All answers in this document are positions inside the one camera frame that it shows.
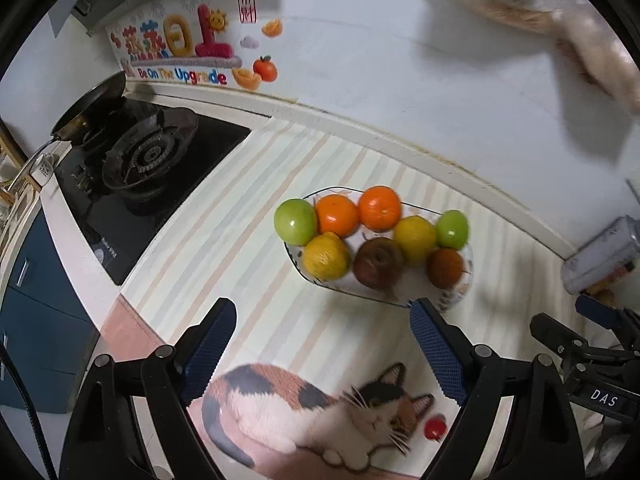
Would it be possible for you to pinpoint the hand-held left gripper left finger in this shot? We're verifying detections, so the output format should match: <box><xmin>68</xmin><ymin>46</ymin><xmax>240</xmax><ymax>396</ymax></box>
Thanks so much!
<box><xmin>60</xmin><ymin>297</ymin><xmax>238</xmax><ymax>480</ymax></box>

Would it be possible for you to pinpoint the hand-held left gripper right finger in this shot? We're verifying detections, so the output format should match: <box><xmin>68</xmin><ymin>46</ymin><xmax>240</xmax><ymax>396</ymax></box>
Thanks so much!
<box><xmin>409</xmin><ymin>297</ymin><xmax>586</xmax><ymax>480</ymax></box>

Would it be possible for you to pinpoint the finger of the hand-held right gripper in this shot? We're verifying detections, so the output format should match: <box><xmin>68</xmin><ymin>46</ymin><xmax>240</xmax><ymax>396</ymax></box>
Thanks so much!
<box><xmin>575</xmin><ymin>294</ymin><xmax>640</xmax><ymax>348</ymax></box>
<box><xmin>530</xmin><ymin>312</ymin><xmax>621</xmax><ymax>361</ymax></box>

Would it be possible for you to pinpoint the floral oval plate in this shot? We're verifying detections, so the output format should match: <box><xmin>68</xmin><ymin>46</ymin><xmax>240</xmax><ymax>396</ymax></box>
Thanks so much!
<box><xmin>283</xmin><ymin>186</ymin><xmax>475</xmax><ymax>311</ymax></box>

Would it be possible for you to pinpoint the red cherry tomato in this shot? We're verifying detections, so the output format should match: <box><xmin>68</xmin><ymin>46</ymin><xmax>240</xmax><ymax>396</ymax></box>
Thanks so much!
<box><xmin>424</xmin><ymin>414</ymin><xmax>447</xmax><ymax>442</ymax></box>

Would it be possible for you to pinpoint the dark brown round fruit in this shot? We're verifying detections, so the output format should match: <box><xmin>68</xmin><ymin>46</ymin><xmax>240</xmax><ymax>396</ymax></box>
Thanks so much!
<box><xmin>426</xmin><ymin>247</ymin><xmax>465</xmax><ymax>289</ymax></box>

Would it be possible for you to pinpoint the red apple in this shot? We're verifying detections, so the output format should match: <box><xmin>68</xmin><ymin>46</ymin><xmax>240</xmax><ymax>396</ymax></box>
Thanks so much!
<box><xmin>353</xmin><ymin>238</ymin><xmax>405</xmax><ymax>290</ymax></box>

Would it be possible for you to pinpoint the large smooth lemon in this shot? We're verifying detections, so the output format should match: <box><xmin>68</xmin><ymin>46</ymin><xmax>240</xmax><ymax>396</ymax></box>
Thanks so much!
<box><xmin>392</xmin><ymin>215</ymin><xmax>438</xmax><ymax>266</ymax></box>

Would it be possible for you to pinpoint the green apple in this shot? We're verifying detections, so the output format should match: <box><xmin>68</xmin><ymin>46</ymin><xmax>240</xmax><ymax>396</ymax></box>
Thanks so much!
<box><xmin>274</xmin><ymin>198</ymin><xmax>317</xmax><ymax>246</ymax></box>
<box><xmin>435</xmin><ymin>210</ymin><xmax>470</xmax><ymax>251</ymax></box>

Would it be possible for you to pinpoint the small rough lemon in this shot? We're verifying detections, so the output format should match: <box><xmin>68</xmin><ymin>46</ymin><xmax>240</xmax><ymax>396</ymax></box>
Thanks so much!
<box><xmin>302</xmin><ymin>232</ymin><xmax>352</xmax><ymax>282</ymax></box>

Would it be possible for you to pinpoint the orange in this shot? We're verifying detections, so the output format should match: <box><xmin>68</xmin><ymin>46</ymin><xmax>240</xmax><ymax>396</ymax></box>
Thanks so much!
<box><xmin>358</xmin><ymin>186</ymin><xmax>402</xmax><ymax>232</ymax></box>
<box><xmin>316</xmin><ymin>194</ymin><xmax>361</xmax><ymax>238</ymax></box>

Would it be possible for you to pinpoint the cat-shaped mat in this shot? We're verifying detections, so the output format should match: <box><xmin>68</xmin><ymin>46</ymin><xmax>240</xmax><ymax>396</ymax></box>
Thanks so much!
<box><xmin>200</xmin><ymin>362</ymin><xmax>436</xmax><ymax>472</ymax></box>

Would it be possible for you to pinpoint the striped counter mat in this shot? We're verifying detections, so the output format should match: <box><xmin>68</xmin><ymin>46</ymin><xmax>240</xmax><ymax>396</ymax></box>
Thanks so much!
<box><xmin>97</xmin><ymin>115</ymin><xmax>640</xmax><ymax>480</ymax></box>

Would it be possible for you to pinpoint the blue kitchen cabinet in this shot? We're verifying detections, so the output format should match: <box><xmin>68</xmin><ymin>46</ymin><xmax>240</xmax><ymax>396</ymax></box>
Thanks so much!
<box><xmin>0</xmin><ymin>210</ymin><xmax>101</xmax><ymax>413</ymax></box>

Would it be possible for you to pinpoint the black gas stove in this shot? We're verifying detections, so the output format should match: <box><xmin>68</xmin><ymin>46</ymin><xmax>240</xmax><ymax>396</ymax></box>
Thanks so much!
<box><xmin>52</xmin><ymin>97</ymin><xmax>251</xmax><ymax>286</ymax></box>

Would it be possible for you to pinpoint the small white object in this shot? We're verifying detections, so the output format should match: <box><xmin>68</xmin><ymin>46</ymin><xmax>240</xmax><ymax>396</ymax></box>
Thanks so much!
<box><xmin>30</xmin><ymin>152</ymin><xmax>56</xmax><ymax>186</ymax></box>

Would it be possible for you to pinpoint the black frying pan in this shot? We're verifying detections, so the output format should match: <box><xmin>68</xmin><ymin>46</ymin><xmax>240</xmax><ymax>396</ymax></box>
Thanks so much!
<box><xmin>0</xmin><ymin>71</ymin><xmax>128</xmax><ymax>196</ymax></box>

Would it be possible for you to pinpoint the plastic bag with onions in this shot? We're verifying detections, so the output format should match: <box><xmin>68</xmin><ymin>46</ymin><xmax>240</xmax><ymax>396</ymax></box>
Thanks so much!
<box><xmin>460</xmin><ymin>0</ymin><xmax>640</xmax><ymax>111</ymax></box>

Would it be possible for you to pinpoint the black cable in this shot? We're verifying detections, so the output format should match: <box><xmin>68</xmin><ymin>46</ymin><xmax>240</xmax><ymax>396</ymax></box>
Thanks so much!
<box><xmin>0</xmin><ymin>335</ymin><xmax>56</xmax><ymax>480</ymax></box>

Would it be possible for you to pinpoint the colourful wall sticker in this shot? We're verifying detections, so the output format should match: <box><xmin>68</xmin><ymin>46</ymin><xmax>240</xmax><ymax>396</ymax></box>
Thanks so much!
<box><xmin>107</xmin><ymin>0</ymin><xmax>281</xmax><ymax>93</ymax></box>

